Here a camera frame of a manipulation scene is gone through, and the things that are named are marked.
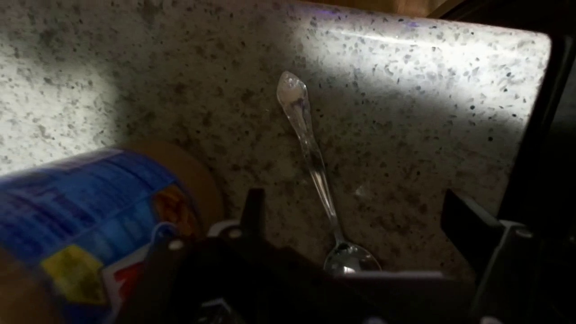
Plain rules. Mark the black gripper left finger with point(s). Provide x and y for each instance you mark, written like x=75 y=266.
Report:
x=253 y=214

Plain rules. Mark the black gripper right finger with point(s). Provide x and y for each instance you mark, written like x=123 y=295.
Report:
x=480 y=241

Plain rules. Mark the silver spoon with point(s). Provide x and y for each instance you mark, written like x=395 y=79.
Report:
x=300 y=115

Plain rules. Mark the peanut butter jar blue label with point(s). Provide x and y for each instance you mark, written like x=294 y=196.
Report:
x=91 y=205

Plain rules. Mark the black electric stove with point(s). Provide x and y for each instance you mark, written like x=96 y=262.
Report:
x=559 y=181

